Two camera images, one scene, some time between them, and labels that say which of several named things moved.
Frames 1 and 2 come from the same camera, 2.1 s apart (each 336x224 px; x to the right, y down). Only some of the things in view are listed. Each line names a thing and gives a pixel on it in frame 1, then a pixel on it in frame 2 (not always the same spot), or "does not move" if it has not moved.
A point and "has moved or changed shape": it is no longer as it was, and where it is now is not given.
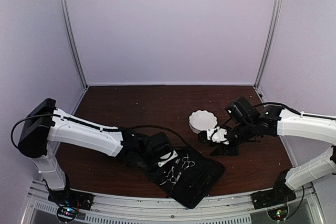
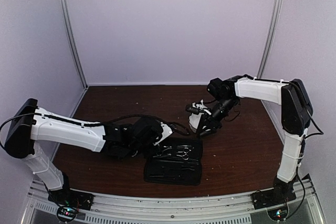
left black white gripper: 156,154 -> 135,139
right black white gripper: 222,149 -> 206,119
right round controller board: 278,214 does not move
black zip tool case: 187,178 has moved or changed shape
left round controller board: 66,213 does not move
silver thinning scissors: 190,163 -> 184,153
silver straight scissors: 170,177 has moved or changed shape
